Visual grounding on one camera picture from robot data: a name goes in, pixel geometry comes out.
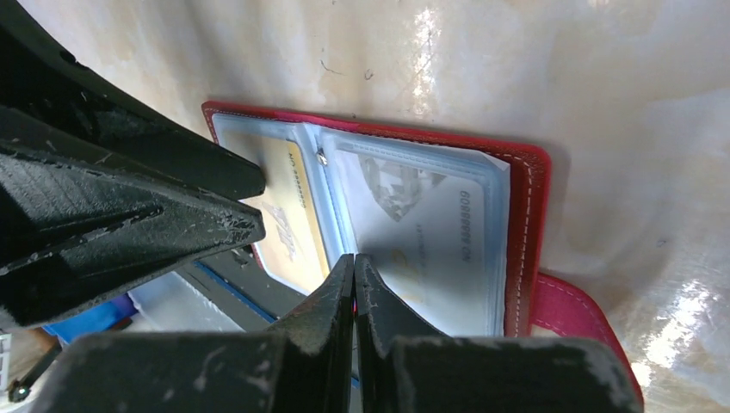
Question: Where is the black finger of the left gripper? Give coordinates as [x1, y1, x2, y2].
[1, 1, 265, 331]

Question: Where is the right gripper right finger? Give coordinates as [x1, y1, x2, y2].
[353, 255, 645, 412]

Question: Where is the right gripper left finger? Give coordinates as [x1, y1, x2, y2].
[32, 254, 355, 412]

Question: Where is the yellow credit card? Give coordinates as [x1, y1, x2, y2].
[220, 131, 330, 295]

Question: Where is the white credit card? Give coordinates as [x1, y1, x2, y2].
[331, 143, 510, 336]

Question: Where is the red leather card holder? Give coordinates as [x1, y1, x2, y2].
[201, 101, 642, 396]

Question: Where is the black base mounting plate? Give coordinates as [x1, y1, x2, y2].
[176, 248, 306, 331]

